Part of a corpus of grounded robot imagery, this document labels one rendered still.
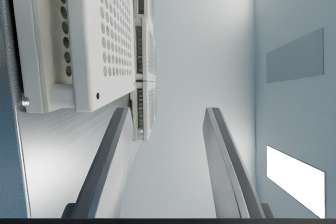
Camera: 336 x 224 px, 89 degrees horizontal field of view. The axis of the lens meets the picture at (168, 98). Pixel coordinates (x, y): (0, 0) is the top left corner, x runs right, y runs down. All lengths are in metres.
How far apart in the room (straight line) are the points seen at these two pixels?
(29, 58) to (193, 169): 3.85
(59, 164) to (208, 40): 3.79
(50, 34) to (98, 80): 0.07
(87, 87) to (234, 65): 3.84
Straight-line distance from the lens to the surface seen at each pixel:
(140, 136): 0.73
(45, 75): 0.22
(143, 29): 0.72
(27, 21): 0.23
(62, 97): 0.21
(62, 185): 0.31
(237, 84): 3.94
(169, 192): 4.14
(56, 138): 0.28
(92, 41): 0.21
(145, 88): 0.69
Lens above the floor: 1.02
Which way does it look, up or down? level
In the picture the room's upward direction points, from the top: 90 degrees clockwise
